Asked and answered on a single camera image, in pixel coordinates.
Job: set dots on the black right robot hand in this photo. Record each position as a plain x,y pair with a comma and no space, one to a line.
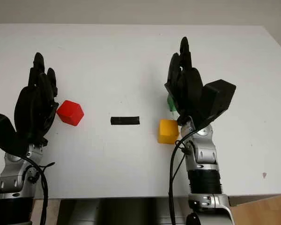
187,93

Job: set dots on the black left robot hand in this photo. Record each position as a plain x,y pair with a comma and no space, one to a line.
32,110

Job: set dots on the green block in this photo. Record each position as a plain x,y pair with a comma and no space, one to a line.
171,103

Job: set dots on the red block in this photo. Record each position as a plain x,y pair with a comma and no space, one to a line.
70,112

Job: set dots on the yellow block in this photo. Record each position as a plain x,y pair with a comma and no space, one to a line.
167,131

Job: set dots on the black tape strip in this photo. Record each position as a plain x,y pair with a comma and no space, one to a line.
125,120

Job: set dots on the grey robot body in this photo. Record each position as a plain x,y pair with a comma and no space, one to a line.
121,211

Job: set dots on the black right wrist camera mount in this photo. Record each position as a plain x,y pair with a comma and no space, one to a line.
217,98

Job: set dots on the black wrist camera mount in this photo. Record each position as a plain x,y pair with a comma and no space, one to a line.
1,131
217,98

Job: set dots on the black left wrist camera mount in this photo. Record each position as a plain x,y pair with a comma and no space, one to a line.
1,131

